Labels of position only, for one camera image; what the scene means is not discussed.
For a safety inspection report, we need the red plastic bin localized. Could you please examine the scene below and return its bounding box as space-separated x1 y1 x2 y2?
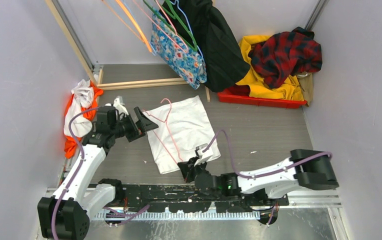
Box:
217 85 307 109

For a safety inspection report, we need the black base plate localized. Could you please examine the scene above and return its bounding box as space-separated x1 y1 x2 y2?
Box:
105 184 289 213

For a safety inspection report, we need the green hanger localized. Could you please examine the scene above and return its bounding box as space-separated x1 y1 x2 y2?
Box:
143 0 201 52

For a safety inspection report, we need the aluminium frame post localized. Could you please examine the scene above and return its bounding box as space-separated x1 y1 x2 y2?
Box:
50 0 94 72

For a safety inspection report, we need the blue patterned garment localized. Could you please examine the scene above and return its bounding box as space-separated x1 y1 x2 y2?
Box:
150 14 208 89

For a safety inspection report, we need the wooden clothes rack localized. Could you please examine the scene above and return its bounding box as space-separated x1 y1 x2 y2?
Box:
43 0 220 104

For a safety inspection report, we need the blue hanger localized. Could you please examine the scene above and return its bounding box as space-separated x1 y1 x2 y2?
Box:
163 0 206 75
110 0 157 56

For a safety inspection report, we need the red plaid shirt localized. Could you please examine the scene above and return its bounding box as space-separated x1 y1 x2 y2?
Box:
247 27 323 89

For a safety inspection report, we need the pink hanger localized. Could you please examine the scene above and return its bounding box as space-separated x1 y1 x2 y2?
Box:
143 97 184 164
132 0 190 52

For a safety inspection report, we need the yellow garment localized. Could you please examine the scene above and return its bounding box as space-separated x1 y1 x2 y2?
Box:
235 35 305 102

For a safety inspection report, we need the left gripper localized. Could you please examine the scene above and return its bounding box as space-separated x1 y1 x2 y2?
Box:
110 107 157 142

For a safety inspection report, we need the black pleated skirt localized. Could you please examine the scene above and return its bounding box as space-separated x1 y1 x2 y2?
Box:
172 0 250 93

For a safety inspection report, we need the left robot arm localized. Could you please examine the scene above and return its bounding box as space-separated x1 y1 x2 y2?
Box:
37 104 159 240

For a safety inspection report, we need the white and orange clothes pile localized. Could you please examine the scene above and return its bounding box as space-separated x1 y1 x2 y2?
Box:
63 79 104 159

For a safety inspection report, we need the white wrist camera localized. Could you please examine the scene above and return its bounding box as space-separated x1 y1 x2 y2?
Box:
112 95 129 116
194 143 221 166

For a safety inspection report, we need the tan garment in bin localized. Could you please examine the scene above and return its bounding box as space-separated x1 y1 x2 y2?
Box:
296 72 314 107

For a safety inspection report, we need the orange hanger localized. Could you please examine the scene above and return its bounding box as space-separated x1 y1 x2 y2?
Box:
101 0 154 54

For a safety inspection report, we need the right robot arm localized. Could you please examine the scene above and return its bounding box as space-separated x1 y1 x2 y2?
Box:
177 149 339 206

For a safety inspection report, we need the white garment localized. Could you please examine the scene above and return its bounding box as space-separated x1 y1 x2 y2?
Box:
143 95 215 175

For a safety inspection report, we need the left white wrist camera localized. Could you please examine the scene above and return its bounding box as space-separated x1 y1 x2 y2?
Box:
112 95 129 116

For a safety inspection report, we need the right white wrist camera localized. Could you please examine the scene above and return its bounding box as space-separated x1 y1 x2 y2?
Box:
194 143 221 166

